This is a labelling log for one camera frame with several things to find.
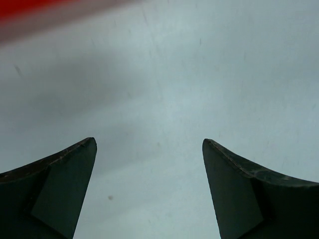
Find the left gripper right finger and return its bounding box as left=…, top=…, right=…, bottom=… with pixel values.
left=202, top=139, right=319, bottom=239

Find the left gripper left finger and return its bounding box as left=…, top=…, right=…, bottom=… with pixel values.
left=0, top=137, right=97, bottom=239

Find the red plastic tray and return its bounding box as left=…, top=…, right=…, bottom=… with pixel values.
left=0, top=0, right=136, bottom=45

